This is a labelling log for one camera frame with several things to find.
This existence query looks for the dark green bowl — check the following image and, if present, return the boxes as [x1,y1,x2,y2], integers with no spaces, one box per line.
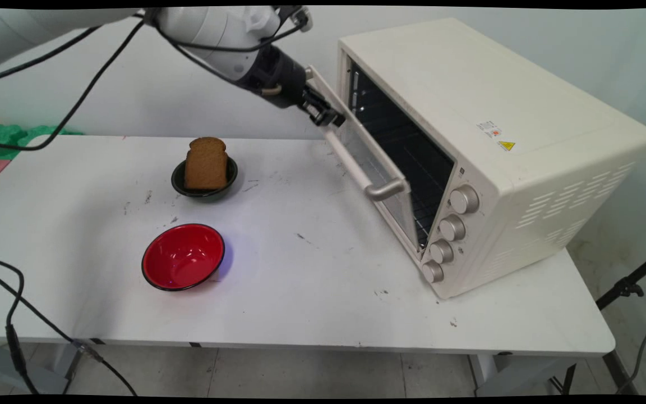
[170,155,239,200]

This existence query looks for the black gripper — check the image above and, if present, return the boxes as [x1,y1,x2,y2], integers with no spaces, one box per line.
[238,45,347,128]

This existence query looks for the black tripod stand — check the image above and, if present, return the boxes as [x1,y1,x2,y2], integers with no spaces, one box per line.
[561,248,646,395]

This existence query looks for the silver oven knob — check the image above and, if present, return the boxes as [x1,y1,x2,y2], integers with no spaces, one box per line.
[421,260,445,284]
[449,185,480,214]
[429,240,455,264]
[439,215,467,242]

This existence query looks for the white table leg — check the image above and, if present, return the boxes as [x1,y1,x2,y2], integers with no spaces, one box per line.
[469,353,577,397]
[0,341,84,395]

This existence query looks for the red bowl with black rim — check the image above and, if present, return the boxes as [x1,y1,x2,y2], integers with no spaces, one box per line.
[141,223,226,292]

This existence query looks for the brown bread slice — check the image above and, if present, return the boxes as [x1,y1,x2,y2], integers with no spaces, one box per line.
[183,137,229,190]

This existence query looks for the thin black cable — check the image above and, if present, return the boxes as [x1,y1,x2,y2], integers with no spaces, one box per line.
[0,265,139,397]

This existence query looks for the cream oven door handle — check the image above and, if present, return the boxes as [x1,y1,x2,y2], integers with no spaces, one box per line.
[305,66,409,201]

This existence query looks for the black cable with connector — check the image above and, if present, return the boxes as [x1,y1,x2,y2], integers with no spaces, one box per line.
[0,255,40,395]

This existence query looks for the green cloth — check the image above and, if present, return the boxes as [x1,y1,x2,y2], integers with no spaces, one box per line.
[0,124,84,161]

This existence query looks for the cream toaster oven body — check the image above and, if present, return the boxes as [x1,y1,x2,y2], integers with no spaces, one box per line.
[336,17,646,300]

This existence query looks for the glass oven door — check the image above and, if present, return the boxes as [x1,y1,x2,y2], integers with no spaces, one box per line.
[305,66,431,263]

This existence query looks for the wire oven rack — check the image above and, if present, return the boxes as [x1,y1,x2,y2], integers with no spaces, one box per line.
[407,196,433,249]

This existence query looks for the long black arm cable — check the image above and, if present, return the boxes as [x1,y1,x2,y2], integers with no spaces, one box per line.
[0,20,147,151]

